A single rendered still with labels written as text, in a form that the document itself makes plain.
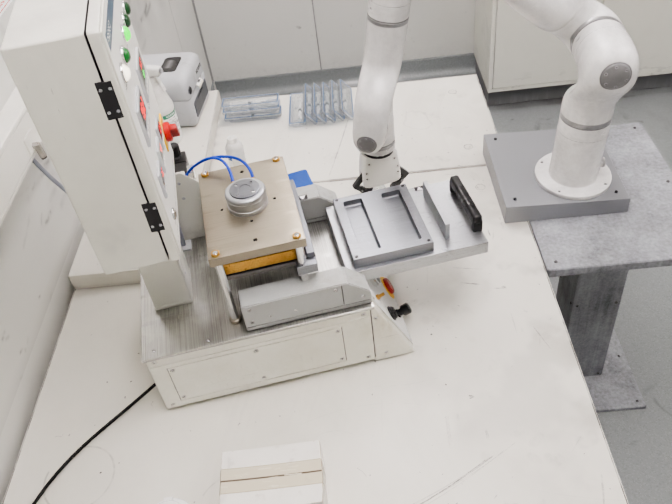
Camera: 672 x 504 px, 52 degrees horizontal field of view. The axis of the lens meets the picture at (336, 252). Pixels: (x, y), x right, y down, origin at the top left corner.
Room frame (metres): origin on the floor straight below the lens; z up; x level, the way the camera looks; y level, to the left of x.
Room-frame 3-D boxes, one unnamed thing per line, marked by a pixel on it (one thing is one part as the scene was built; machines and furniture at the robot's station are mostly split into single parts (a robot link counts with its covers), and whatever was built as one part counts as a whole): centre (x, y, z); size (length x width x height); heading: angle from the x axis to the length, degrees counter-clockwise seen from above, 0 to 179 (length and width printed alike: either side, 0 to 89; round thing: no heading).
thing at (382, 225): (1.09, -0.10, 0.98); 0.20 x 0.17 x 0.03; 7
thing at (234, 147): (1.64, 0.24, 0.82); 0.05 x 0.05 x 0.14
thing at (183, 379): (1.08, 0.15, 0.84); 0.53 x 0.37 x 0.17; 97
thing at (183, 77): (1.99, 0.46, 0.88); 0.25 x 0.20 x 0.17; 80
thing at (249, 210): (1.08, 0.19, 1.08); 0.31 x 0.24 x 0.13; 7
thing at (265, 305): (0.93, 0.07, 0.96); 0.25 x 0.05 x 0.07; 97
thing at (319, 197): (1.21, 0.10, 0.96); 0.26 x 0.05 x 0.07; 97
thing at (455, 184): (1.12, -0.29, 0.99); 0.15 x 0.02 x 0.04; 7
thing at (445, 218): (1.10, -0.15, 0.97); 0.30 x 0.22 x 0.08; 97
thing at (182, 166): (1.27, 0.31, 1.05); 0.15 x 0.05 x 0.15; 7
